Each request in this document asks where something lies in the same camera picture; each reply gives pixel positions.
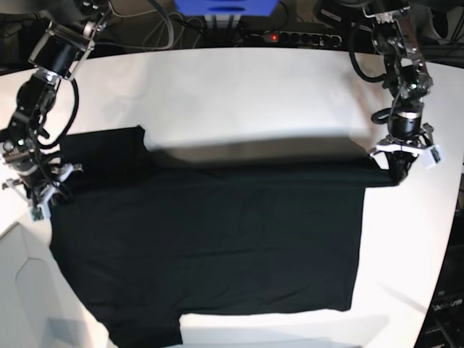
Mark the black power strip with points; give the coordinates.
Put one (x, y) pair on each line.
(291, 39)

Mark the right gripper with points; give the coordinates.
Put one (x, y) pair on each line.
(41, 184)

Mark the blue plastic box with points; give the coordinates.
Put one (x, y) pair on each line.
(260, 8)

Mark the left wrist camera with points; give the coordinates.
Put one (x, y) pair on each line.
(432, 156)

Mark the black T-shirt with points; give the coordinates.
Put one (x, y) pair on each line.
(142, 244)

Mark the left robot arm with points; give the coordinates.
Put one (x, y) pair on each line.
(406, 78)

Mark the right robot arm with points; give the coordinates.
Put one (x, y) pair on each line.
(65, 45)

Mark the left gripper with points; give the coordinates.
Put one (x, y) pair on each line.
(401, 155)

